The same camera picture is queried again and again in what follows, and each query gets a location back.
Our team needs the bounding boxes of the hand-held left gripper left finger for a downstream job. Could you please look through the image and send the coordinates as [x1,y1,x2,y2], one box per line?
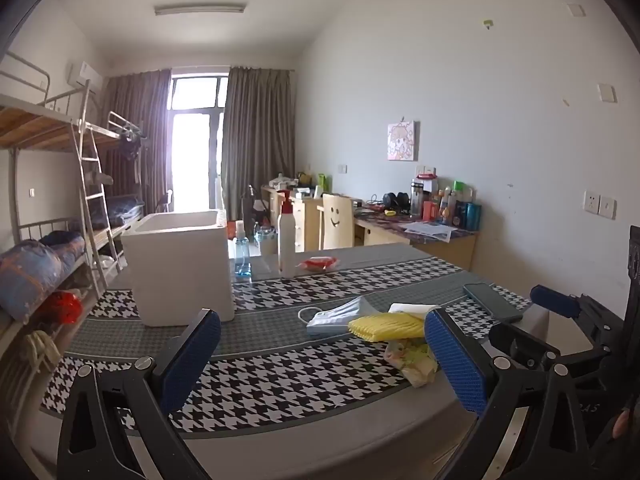
[57,307,222,480]

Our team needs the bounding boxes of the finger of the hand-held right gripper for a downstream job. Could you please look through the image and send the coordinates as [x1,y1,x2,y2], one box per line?
[489,322,608,375]
[530,284,626,341]

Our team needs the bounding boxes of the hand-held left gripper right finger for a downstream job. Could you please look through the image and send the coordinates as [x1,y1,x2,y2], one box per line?
[424,307,591,480]

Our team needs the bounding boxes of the green white plastic bag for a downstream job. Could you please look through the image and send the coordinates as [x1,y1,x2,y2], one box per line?
[384,339,441,388]

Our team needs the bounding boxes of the yellow ribbed cloth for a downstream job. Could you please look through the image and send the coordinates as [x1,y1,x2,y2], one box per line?
[347,311,428,343]

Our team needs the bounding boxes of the white foam box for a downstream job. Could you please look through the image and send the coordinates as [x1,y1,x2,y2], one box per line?
[121,210,236,327]

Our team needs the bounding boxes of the blue face mask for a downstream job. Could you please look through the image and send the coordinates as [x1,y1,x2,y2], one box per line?
[298,296,391,338]

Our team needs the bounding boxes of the person's right hand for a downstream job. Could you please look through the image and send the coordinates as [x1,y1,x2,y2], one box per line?
[611,407,633,438]

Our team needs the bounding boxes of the dark smartphone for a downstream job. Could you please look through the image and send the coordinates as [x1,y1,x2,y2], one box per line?
[462,282,525,324]

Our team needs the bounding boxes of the white folded cloth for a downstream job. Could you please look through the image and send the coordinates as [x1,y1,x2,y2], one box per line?
[389,302,442,317]

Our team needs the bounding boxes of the houndstooth tablecloth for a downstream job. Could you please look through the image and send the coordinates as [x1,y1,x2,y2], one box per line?
[40,242,541,433]

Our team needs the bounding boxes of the blue liquid spray bottle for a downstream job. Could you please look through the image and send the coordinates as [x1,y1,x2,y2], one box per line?
[233,221,253,277]

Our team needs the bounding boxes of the wooden desk with patterned cover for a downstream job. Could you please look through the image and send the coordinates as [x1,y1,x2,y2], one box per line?
[352,205,478,271]

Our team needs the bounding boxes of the printed paper sheets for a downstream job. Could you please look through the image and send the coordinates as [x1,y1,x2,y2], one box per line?
[402,222,458,243]

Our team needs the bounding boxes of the red plastic bag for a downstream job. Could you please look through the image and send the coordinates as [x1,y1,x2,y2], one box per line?
[45,291,83,323]

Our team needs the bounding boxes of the group of toiletry bottles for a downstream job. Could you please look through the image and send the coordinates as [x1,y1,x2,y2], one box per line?
[410,172,483,231]

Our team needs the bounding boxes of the white spray bottle red nozzle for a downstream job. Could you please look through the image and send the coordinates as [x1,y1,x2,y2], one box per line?
[276,190,298,279]

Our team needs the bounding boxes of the beige crumpled cloth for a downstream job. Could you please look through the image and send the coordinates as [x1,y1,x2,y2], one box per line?
[22,330,63,373]

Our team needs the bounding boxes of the red wipes packet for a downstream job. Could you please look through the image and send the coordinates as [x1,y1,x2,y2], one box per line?
[295,255,341,273]

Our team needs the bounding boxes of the dark blue bedding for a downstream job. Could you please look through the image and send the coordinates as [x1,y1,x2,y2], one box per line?
[107,196,146,228]

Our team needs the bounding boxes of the blue orange patterned quilt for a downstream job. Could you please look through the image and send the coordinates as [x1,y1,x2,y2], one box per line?
[0,230,86,323]

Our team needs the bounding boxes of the wooden chair with smiley face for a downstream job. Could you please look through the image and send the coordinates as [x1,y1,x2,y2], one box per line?
[320,193,357,251]

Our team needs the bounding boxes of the metal bunk ladder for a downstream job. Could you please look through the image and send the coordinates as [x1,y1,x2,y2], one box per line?
[70,77,123,301]

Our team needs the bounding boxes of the glass balcony door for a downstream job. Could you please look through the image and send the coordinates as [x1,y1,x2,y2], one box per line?
[167,74,231,216]

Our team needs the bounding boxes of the dark hanging clothes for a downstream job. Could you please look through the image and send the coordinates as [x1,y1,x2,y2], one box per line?
[120,127,146,161]

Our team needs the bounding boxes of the brown curtain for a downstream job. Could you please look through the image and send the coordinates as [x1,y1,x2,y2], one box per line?
[102,69,173,216]
[220,66,297,221]

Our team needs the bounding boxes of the grey metal bunk bed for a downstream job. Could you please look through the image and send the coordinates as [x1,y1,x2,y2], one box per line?
[95,110,151,241]
[0,50,123,386]

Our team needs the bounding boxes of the white air conditioner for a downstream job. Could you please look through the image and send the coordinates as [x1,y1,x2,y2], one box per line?
[67,61,103,92]

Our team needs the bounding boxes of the ceiling light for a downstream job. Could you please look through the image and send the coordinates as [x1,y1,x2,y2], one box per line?
[154,2,247,17]

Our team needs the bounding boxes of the white double wall socket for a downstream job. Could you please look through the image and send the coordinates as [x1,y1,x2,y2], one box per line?
[584,190,617,220]

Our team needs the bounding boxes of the pink cartoon wall picture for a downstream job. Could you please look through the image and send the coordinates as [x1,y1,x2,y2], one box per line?
[386,121,417,162]

